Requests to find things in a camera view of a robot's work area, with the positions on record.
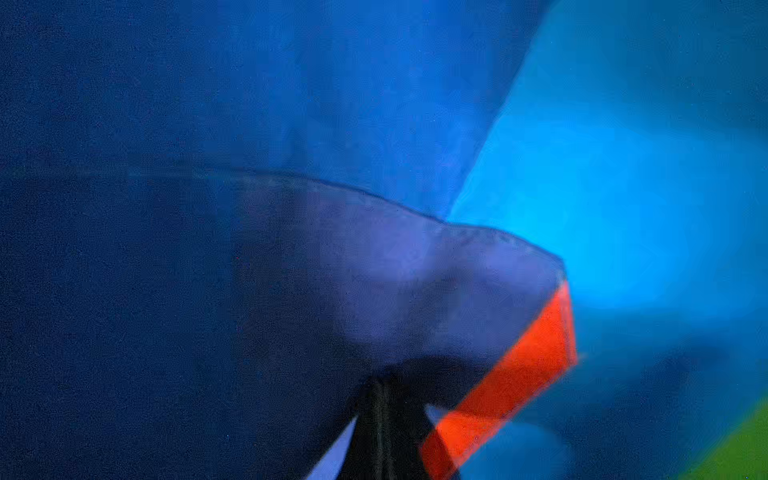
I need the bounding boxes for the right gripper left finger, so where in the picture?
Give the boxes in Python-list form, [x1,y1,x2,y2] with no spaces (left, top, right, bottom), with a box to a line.
[337,377,380,480]

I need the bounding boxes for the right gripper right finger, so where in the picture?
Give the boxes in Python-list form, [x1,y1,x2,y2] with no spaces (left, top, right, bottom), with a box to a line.
[379,374,462,479]

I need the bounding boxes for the rainbow coloured shorts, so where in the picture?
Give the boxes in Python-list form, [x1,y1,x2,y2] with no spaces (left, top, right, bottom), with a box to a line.
[1,1,767,479]

